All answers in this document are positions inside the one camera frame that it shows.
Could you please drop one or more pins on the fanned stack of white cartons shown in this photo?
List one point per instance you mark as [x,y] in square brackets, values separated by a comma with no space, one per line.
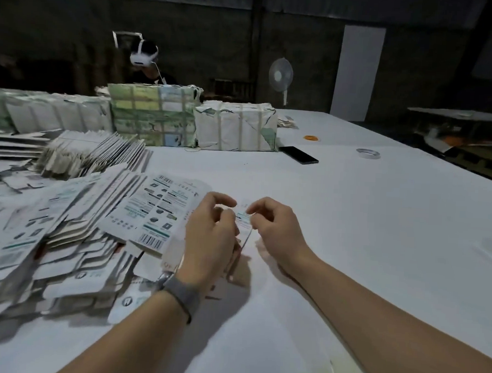
[91,153]

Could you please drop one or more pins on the white head-mounted camera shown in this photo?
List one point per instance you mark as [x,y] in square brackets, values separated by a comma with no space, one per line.
[142,57]

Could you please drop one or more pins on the person's left hand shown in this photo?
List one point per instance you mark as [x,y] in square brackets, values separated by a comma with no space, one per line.
[206,244]

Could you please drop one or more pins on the person's right hand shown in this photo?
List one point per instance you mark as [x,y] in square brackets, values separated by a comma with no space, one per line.
[281,231]

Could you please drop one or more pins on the green printed wrapped bundle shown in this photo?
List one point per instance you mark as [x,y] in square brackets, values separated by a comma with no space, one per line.
[155,115]

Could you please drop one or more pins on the person's left forearm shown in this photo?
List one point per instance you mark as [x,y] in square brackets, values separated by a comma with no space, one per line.
[131,343]

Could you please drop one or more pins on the small white paper stack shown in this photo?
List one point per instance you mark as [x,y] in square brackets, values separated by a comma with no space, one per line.
[286,120]

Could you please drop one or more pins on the person's right forearm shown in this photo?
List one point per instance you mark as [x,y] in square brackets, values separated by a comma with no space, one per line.
[403,332]

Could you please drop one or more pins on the dark wooden chair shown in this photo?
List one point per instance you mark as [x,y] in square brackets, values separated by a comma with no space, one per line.
[230,89]

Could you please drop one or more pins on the pile of cartons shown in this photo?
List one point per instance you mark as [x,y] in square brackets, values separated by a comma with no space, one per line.
[62,232]

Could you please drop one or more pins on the white standing fan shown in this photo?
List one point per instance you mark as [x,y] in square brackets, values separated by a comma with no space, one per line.
[281,73]

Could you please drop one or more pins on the row of white wrapped bundles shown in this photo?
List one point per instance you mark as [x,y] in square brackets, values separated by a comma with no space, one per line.
[44,112]

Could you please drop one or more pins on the cluttered side table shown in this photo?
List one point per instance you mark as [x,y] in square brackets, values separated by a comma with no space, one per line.
[462,142]

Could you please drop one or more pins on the white board panel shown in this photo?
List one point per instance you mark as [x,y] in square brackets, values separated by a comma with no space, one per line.
[357,73]

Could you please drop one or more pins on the white tape roll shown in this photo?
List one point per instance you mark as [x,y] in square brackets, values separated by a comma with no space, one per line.
[358,152]

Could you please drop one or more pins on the small orange tape roll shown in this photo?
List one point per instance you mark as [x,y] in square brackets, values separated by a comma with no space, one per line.
[311,137]

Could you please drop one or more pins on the grey band wristwatch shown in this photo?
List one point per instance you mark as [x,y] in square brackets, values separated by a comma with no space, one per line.
[181,294]

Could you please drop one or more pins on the black smartphone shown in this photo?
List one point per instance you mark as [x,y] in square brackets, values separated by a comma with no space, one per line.
[299,155]

